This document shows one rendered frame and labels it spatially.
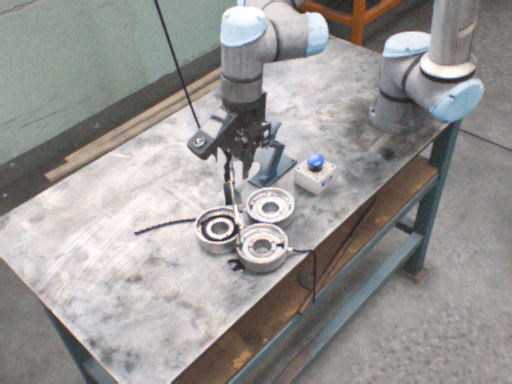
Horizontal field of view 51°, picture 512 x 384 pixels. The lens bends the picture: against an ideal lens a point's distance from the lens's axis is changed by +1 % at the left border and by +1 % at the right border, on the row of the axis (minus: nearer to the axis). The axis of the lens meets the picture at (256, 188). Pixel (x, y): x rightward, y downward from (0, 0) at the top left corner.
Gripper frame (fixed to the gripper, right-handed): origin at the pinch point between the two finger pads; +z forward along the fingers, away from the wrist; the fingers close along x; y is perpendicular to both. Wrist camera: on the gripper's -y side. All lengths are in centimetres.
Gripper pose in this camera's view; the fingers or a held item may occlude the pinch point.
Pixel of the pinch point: (230, 185)
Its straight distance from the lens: 108.8
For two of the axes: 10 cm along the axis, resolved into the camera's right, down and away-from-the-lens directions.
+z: -0.5, 7.8, 6.2
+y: 7.0, -4.2, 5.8
